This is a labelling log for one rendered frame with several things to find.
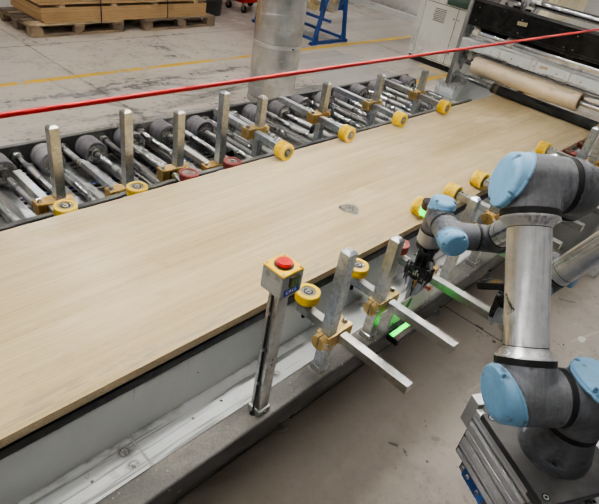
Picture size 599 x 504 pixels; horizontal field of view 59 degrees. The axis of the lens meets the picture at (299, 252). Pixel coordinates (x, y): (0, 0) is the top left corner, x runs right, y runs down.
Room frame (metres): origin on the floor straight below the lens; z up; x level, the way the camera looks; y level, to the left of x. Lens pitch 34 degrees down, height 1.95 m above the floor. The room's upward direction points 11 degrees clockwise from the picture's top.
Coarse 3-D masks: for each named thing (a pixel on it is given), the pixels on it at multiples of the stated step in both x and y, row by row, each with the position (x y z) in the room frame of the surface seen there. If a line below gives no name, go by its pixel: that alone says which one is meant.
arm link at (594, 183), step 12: (588, 168) 1.02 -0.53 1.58; (588, 180) 0.99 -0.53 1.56; (588, 192) 0.98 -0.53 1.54; (588, 204) 0.99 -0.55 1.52; (564, 216) 1.05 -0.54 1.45; (576, 216) 1.03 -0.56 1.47; (480, 228) 1.28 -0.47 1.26; (492, 228) 1.25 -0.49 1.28; (504, 228) 1.20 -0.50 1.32; (480, 240) 1.25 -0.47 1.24; (492, 240) 1.24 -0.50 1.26; (504, 240) 1.21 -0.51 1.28; (492, 252) 1.27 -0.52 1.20; (504, 252) 1.27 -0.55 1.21
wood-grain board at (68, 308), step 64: (384, 128) 2.89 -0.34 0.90; (448, 128) 3.09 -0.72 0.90; (512, 128) 3.31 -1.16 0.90; (192, 192) 1.79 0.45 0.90; (256, 192) 1.89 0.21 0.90; (320, 192) 2.00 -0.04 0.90; (384, 192) 2.11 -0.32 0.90; (0, 256) 1.21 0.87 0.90; (64, 256) 1.27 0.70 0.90; (128, 256) 1.33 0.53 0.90; (192, 256) 1.39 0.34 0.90; (256, 256) 1.46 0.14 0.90; (320, 256) 1.53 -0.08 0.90; (0, 320) 0.96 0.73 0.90; (64, 320) 1.01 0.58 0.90; (128, 320) 1.05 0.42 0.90; (192, 320) 1.10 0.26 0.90; (0, 384) 0.77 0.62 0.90; (64, 384) 0.81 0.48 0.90
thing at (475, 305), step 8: (400, 256) 1.69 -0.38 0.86; (400, 264) 1.68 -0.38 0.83; (432, 280) 1.59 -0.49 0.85; (440, 280) 1.58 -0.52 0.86; (440, 288) 1.57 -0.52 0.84; (448, 288) 1.55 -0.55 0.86; (456, 288) 1.55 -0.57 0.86; (456, 296) 1.53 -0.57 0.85; (464, 296) 1.51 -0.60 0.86; (464, 304) 1.50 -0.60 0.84; (472, 304) 1.49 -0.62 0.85; (480, 304) 1.49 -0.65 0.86; (480, 312) 1.47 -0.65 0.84; (488, 312) 1.45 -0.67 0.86
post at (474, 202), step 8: (472, 200) 1.78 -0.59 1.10; (480, 200) 1.79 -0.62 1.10; (472, 208) 1.78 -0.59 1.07; (464, 216) 1.79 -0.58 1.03; (472, 216) 1.77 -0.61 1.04; (448, 256) 1.79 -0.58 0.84; (456, 256) 1.77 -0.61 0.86; (448, 264) 1.78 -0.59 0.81; (440, 272) 1.79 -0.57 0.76; (448, 272) 1.77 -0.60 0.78; (448, 280) 1.79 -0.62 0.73
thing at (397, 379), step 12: (300, 312) 1.31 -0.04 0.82; (312, 312) 1.29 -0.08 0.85; (348, 336) 1.21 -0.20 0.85; (348, 348) 1.18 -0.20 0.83; (360, 348) 1.17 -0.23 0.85; (372, 360) 1.13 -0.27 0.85; (384, 360) 1.14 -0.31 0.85; (384, 372) 1.10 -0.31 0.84; (396, 372) 1.10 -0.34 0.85; (396, 384) 1.07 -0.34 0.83; (408, 384) 1.06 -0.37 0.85
